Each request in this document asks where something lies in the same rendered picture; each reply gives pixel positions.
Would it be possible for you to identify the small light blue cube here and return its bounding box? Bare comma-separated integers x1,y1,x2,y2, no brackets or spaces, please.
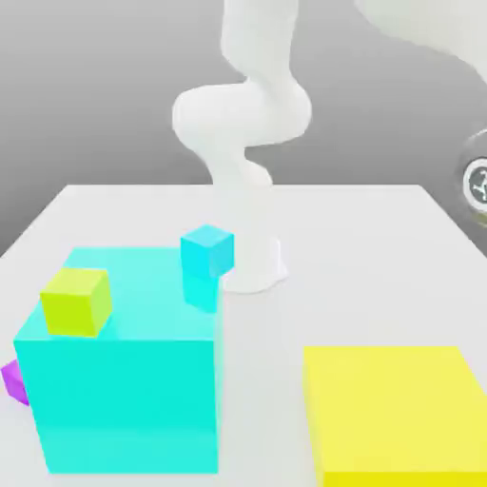
179,224,236,314

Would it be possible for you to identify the small lime cube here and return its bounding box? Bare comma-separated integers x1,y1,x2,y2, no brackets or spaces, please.
39,266,112,339

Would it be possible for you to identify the small purple cube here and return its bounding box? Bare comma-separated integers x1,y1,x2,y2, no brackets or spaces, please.
0,359,30,407

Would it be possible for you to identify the large cyan box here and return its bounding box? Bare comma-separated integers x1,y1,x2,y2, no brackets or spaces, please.
12,245,224,476

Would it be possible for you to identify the large yellow box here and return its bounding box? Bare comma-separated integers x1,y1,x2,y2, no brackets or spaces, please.
302,344,487,487

